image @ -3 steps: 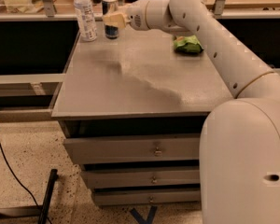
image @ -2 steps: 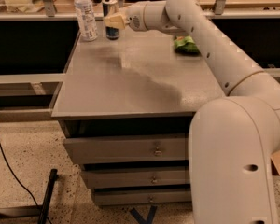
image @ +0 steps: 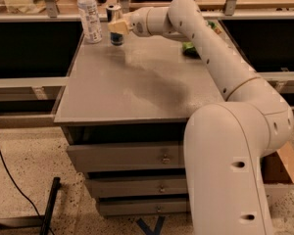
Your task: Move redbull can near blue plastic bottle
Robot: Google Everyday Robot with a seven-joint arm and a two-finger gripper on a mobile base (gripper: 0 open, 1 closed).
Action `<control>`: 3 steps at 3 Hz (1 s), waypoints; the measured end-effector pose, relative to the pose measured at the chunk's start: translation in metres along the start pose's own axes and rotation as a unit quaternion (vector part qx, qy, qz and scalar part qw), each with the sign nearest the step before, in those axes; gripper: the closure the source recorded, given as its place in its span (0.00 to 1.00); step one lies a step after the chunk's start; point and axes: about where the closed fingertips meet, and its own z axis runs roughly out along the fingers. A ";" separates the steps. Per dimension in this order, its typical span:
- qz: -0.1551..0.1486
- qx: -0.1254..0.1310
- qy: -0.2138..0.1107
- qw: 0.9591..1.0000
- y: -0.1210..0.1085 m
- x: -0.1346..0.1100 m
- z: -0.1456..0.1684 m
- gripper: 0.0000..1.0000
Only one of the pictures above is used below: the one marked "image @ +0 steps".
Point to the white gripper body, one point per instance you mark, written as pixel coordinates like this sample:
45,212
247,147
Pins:
137,23

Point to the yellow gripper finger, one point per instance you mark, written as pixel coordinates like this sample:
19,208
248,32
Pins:
120,26

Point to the redbull can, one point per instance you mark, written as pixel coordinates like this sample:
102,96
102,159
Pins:
115,12

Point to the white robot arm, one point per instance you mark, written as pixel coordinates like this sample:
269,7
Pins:
223,142

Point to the clear plastic water bottle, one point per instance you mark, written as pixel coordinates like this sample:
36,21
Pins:
90,20

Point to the green chip bag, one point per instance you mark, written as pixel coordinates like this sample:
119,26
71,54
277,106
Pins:
188,48

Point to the grey drawer cabinet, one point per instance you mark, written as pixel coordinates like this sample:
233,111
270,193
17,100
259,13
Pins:
143,91

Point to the top grey drawer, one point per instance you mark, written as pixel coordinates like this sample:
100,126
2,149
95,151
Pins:
126,156

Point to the grey drawer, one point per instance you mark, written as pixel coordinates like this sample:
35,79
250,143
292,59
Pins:
144,206
136,186
126,156

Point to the middle grey drawer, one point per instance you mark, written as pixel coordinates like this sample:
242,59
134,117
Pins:
136,186

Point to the bottom grey drawer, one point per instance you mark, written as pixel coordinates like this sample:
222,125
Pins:
144,206

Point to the cardboard box with snacks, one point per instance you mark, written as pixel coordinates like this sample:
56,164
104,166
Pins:
278,173

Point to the black stand leg left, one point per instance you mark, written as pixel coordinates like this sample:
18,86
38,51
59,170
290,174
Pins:
45,227

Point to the metal shelf rail frame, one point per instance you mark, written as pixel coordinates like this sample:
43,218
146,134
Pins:
67,11

